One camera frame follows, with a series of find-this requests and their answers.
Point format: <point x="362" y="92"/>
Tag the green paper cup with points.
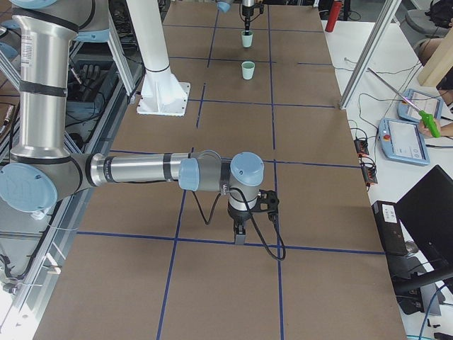
<point x="247" y="68"/>
<point x="246" y="38"/>

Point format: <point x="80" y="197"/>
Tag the far blue teach pendant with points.
<point x="429" y="103"/>

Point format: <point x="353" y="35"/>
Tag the black monitor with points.
<point x="426" y="213"/>

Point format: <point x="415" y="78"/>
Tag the wooden board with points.
<point x="436" y="58"/>

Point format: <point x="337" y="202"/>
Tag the green handled grabber stick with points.
<point x="426" y="117"/>

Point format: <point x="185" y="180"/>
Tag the near blue teach pendant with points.
<point x="401" y="141"/>

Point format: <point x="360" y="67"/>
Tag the white camera pole base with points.
<point x="161" y="93"/>

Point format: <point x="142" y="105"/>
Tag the person's hand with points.
<point x="426" y="129"/>

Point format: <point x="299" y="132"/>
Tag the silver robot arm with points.
<point x="225" y="5"/>
<point x="41" y="171"/>

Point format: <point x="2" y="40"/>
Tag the aluminium frame post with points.
<point x="384" y="19"/>

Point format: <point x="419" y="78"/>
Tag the black computer box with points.
<point x="389" y="228"/>

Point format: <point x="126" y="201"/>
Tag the red bottle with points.
<point x="333" y="15"/>

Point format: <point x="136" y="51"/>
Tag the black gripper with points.
<point x="247" y="10"/>
<point x="237" y="215"/>

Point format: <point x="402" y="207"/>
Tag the brown paper table cover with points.
<point x="145" y="266"/>

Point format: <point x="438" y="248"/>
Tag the blue teach pendant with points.
<point x="401" y="141"/>
<point x="429" y="103"/>

